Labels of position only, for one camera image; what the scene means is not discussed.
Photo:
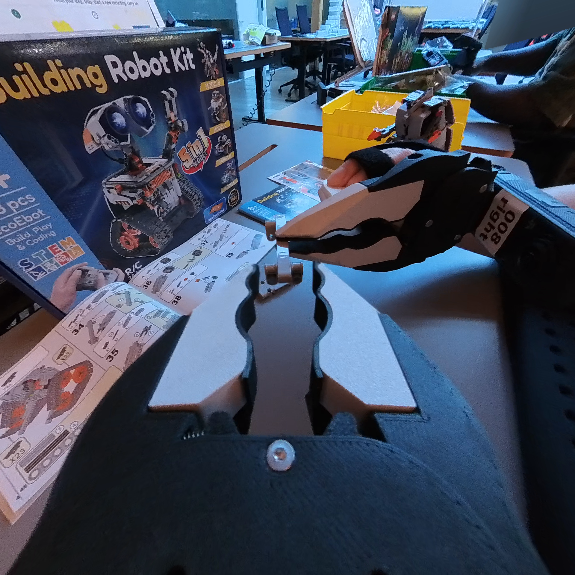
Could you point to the dark perforated panel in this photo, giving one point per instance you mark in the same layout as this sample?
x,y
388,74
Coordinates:
x,y
552,382

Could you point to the white red printed leaflet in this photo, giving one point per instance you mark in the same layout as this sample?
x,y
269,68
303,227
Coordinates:
x,y
296,173

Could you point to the stack of white boxes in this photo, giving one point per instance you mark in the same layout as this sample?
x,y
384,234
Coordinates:
x,y
332,22

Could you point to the dark office chair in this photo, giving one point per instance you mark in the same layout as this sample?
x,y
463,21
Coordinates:
x,y
283,20
303,18

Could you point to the stack of yellow bins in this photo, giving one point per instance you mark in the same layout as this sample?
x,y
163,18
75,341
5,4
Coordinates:
x,y
346,134

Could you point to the blue cover booklet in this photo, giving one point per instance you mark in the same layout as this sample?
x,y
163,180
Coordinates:
x,y
269,202

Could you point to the clear plastic parts bag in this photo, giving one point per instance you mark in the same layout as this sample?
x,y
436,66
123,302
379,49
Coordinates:
x,y
417,78

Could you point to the light wooden office desk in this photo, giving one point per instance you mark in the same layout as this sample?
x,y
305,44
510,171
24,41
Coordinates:
x,y
251,48

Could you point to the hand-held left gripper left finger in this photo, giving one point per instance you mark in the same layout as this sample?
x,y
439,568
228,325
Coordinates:
x,y
202,359

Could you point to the white printed instruction sheet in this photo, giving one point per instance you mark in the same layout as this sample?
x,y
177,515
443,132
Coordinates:
x,y
67,13

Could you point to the white printed board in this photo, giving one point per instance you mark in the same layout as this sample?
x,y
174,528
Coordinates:
x,y
359,27

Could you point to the dark building set box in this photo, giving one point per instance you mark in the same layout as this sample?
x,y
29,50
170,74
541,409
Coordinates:
x,y
400,40

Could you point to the long wooden office desk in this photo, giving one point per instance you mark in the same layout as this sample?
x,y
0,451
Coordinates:
x,y
314,38

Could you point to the grey desk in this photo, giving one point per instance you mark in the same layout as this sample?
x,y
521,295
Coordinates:
x,y
449,323

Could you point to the grey toy beam assembly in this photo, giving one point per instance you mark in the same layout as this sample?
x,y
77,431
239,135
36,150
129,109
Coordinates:
x,y
283,269

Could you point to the green plastic bin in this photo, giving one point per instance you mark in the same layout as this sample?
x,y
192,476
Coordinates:
x,y
370,85

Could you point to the person's right forearm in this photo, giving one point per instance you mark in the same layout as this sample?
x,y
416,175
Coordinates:
x,y
561,195

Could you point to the person's right hand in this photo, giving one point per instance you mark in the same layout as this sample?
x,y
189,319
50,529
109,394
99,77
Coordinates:
x,y
343,173

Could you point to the grey orange toy model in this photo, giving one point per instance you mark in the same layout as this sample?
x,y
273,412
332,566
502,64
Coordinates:
x,y
422,119

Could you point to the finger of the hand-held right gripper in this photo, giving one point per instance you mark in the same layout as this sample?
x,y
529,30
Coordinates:
x,y
359,206
373,249

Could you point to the small cardboard box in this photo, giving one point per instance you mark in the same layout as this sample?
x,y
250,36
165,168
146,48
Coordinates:
x,y
269,39

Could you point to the white instruction booklet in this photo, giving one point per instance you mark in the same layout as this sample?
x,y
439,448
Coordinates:
x,y
90,323

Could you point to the blue robot kit box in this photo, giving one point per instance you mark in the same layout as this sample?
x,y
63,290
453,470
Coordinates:
x,y
67,134

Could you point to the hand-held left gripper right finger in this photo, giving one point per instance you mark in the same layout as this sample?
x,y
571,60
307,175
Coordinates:
x,y
359,359

